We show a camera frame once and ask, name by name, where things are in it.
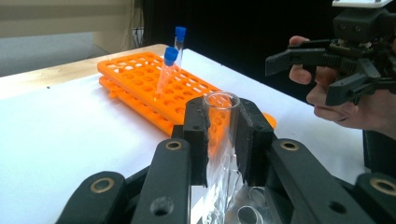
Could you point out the clear test tube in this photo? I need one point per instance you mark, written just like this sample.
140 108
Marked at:
249 215
222 149
260 196

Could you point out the black curtain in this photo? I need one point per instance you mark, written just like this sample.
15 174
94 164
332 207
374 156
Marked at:
233 31

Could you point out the wooden table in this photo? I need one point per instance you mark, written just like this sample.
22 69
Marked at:
46 73

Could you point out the blue capped test tube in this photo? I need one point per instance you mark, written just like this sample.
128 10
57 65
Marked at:
170 56
180 32

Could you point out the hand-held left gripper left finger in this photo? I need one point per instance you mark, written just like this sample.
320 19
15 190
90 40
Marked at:
196 140

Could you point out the orange plastic test tube rack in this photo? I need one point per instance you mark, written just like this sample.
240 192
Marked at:
137 73

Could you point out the white table board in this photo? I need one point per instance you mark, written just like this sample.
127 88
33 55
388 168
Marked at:
62 140

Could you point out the light wooden frame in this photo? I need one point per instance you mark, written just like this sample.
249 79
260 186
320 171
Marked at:
62 15

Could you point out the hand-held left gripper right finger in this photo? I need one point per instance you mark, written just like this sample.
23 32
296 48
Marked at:
255 140

